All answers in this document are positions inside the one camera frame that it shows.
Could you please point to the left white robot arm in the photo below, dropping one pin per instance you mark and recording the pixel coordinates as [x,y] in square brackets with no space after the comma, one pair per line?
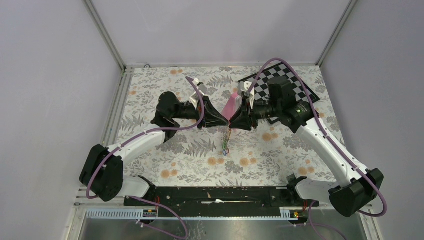
[103,172]

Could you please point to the black white checkerboard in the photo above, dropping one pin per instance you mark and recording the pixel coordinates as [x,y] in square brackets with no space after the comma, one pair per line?
[279,70]

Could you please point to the pink transparent box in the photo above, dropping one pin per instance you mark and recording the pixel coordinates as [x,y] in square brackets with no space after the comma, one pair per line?
[232,106]

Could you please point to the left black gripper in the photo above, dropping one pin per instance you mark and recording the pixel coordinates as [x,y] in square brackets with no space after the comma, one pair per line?
[212,117]

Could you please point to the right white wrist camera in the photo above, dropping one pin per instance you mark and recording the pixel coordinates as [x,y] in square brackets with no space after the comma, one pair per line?
[246,89]

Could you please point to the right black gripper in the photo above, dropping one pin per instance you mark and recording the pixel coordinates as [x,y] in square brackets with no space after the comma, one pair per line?
[243,118]

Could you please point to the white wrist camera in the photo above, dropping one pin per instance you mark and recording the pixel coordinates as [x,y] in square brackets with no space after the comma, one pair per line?
[246,89]
[199,92]

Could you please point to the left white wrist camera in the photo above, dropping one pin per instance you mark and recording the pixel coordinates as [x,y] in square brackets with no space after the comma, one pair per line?
[199,92]

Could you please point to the red tag key bunch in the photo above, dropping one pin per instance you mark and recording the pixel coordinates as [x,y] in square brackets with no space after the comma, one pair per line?
[227,135]

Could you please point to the floral table mat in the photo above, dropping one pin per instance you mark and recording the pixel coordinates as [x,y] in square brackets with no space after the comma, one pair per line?
[265,156]

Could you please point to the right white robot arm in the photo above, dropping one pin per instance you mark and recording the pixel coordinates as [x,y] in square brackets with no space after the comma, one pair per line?
[355,186]

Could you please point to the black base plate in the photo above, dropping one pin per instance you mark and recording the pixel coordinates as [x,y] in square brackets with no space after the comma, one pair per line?
[215,202]

